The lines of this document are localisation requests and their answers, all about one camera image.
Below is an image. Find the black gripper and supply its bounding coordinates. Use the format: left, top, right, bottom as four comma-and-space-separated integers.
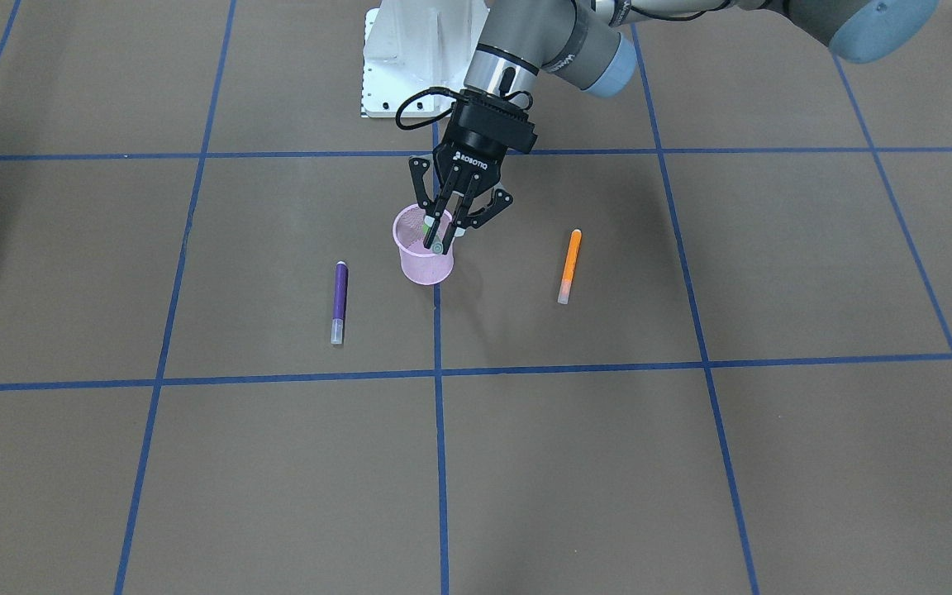
408, 89, 537, 254

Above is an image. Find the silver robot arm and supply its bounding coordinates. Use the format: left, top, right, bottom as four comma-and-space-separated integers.
409, 1, 937, 254

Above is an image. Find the pink mesh pen holder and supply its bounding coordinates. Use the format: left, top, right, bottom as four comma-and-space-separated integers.
392, 204, 455, 286

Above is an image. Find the purple marker pen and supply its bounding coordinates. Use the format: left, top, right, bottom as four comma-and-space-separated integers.
330, 261, 349, 345

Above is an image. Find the orange marker pen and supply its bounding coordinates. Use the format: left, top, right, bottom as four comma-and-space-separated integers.
558, 228, 583, 305

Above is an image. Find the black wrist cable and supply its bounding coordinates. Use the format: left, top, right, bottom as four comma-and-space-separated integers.
395, 86, 465, 130

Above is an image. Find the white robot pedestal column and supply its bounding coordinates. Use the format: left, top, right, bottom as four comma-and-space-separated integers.
360, 1, 490, 118

